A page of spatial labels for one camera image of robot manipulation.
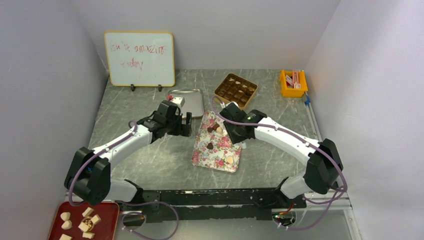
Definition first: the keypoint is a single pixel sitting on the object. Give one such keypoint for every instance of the orange parts bin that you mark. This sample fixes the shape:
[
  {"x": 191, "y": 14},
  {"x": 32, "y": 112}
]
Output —
[{"x": 293, "y": 83}]

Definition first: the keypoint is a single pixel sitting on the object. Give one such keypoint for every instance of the silver tin lid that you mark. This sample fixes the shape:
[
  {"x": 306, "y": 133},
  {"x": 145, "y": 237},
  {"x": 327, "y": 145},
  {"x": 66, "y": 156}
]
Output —
[{"x": 193, "y": 101}]

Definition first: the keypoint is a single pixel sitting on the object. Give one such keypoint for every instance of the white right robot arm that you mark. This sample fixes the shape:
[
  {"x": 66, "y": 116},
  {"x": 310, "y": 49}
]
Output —
[{"x": 321, "y": 159}]

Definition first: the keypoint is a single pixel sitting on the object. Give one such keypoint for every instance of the whiteboard with red writing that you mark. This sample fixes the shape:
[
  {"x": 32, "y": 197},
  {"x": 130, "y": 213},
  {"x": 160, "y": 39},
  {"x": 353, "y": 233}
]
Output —
[{"x": 140, "y": 59}]

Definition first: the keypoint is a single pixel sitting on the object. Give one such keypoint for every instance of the dark rectangular chocolate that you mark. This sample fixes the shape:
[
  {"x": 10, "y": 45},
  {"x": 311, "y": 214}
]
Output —
[{"x": 215, "y": 126}]

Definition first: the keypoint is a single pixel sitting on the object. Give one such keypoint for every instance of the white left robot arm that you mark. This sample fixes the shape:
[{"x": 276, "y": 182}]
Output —
[{"x": 89, "y": 176}]

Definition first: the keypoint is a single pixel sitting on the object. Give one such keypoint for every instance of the dark chocolate lower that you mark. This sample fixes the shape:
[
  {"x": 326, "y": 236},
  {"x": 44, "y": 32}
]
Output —
[{"x": 210, "y": 146}]

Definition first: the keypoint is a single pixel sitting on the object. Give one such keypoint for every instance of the red tray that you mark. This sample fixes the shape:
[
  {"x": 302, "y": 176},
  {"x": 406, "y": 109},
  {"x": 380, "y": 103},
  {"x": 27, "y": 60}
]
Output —
[{"x": 85, "y": 222}]

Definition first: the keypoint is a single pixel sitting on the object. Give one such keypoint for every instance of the floral rectangular tray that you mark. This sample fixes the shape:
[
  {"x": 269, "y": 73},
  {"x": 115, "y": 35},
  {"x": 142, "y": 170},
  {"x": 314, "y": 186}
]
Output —
[{"x": 222, "y": 146}]

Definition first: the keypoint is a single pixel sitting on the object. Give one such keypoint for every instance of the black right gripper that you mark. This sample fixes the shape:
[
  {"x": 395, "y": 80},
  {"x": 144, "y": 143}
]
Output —
[{"x": 231, "y": 126}]

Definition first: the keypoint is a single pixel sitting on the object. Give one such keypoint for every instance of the gold chocolate tin box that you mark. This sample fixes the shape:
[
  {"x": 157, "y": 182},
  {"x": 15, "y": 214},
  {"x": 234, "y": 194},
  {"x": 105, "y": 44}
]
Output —
[{"x": 236, "y": 89}]

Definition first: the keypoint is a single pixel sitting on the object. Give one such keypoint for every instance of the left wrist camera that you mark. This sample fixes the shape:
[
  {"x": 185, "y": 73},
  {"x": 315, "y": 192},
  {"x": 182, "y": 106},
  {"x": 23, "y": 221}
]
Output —
[{"x": 177, "y": 100}]

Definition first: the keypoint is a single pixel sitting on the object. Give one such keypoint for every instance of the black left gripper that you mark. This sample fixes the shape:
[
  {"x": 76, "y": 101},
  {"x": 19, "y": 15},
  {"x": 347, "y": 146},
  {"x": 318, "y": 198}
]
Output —
[{"x": 182, "y": 129}]

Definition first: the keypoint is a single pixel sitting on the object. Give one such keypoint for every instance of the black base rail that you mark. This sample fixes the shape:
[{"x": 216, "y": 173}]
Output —
[{"x": 262, "y": 203}]

